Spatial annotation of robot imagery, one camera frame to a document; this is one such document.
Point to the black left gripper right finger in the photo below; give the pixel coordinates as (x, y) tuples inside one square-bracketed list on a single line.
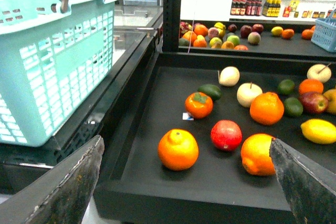
[(308, 187)]

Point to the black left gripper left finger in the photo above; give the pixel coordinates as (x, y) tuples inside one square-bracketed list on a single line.
[(62, 194)]

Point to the yellow lemon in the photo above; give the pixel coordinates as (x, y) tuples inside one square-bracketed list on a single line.
[(318, 131)]

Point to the teal plastic shopping basket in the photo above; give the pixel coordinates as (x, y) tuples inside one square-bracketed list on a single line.
[(53, 55)]

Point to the back fruit shelf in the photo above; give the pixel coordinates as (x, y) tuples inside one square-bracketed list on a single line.
[(271, 46)]

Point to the orange tangerine front right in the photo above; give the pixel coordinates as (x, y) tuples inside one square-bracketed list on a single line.
[(255, 155)]

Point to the green lime lower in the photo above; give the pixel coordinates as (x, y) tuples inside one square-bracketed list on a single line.
[(293, 107)]

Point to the green lime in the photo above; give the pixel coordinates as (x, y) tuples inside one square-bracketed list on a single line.
[(293, 107), (286, 87)]

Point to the red apple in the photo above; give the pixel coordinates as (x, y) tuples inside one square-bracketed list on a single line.
[(313, 102)]

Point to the large orange tangerine centre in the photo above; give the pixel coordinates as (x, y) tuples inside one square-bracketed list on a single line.
[(267, 108)]

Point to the yellow apple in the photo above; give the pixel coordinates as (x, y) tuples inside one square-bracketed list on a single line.
[(331, 96)]

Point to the red pomegranate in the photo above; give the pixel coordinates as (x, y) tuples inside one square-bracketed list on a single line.
[(226, 135)]

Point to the small orange mandarin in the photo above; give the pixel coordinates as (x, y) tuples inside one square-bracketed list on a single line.
[(309, 85)]

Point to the green lime upper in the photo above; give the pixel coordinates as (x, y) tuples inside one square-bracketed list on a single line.
[(286, 87)]

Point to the white pear middle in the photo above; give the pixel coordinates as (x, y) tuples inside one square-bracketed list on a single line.
[(246, 93)]

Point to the black fruit display tray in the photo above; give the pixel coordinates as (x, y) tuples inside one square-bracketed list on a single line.
[(135, 187)]

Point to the orange tangerine front left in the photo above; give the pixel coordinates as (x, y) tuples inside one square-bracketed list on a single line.
[(178, 150)]

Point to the dark green avocado left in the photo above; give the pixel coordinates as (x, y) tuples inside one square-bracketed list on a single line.
[(213, 91)]

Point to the orange persimmon with green leaf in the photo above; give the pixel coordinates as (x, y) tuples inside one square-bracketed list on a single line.
[(199, 105)]

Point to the white pear left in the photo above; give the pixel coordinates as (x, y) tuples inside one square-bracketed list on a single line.
[(229, 76)]

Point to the white blue label card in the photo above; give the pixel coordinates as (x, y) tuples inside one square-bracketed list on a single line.
[(187, 117)]

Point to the small blue basket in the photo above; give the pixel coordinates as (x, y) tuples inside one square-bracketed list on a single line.
[(324, 33)]

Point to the glass freezer chest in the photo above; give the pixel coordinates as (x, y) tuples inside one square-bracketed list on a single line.
[(132, 26)]

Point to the black shelf upright post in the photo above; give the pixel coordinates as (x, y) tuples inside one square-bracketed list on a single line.
[(171, 25)]

